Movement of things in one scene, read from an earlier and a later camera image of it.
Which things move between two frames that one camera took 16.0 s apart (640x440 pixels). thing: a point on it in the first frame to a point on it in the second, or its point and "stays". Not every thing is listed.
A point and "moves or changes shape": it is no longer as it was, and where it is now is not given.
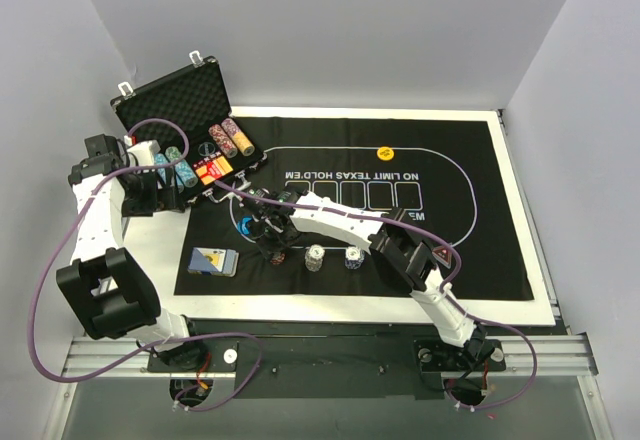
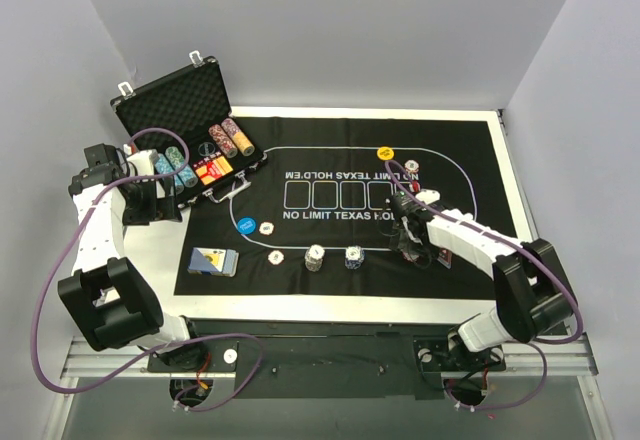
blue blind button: (241, 225) stays
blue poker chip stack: (354, 257) stays
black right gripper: (270, 239) to (400, 230)
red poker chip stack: (278, 258) moves or changes shape
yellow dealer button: (385, 153) stays
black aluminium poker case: (188, 116) stays
